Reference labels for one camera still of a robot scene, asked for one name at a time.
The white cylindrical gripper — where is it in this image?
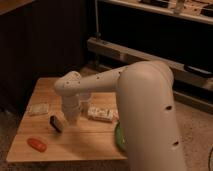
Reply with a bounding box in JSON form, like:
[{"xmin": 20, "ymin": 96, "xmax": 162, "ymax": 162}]
[{"xmin": 62, "ymin": 96, "xmax": 81, "ymax": 124}]

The black eraser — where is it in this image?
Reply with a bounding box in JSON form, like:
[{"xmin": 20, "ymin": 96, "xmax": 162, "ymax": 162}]
[{"xmin": 50, "ymin": 115, "xmax": 63, "ymax": 133}]

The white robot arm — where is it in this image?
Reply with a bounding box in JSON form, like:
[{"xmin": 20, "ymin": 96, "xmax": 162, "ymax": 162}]
[{"xmin": 54, "ymin": 61, "xmax": 187, "ymax": 171}]

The white plastic cup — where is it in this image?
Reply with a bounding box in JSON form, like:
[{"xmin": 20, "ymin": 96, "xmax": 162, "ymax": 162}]
[{"xmin": 79, "ymin": 93, "xmax": 91, "ymax": 114}]

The white rectangular packet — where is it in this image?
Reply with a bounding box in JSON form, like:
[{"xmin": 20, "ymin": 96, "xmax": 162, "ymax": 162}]
[{"xmin": 87, "ymin": 107, "xmax": 116, "ymax": 122}]

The wooden table board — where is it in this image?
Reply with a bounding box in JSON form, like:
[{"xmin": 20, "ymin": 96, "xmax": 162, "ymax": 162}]
[{"xmin": 6, "ymin": 78, "xmax": 126, "ymax": 162}]

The orange oblong toy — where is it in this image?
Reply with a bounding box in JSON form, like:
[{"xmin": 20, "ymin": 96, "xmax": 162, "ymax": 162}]
[{"xmin": 27, "ymin": 138, "xmax": 47, "ymax": 152}]

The green round object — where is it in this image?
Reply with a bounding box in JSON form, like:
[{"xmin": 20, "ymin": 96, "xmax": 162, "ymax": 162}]
[{"xmin": 114, "ymin": 123, "xmax": 126, "ymax": 152}]

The vertical metal pole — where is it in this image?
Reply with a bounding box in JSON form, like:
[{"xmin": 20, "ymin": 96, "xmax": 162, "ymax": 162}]
[{"xmin": 94, "ymin": 0, "xmax": 101, "ymax": 39}]

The black remote on shelf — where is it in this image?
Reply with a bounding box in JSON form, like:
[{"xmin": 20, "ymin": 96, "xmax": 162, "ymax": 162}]
[{"xmin": 184, "ymin": 65, "xmax": 213, "ymax": 78}]

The long metal shelf rail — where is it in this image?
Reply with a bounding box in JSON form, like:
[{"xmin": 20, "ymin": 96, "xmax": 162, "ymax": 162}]
[{"xmin": 87, "ymin": 37, "xmax": 213, "ymax": 92}]

